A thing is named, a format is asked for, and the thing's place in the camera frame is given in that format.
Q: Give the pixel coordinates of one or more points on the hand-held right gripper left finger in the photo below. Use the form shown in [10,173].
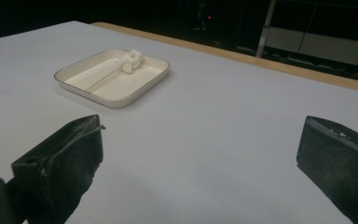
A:
[65,161]

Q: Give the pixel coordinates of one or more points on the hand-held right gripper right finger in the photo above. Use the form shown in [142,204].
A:
[341,165]

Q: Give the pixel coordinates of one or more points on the slanted metal stand pole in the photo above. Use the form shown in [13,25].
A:
[265,31]

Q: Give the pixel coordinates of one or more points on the white table sheet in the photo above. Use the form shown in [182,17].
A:
[199,140]

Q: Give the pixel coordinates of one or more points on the cream divided tray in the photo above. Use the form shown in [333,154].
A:
[105,84]

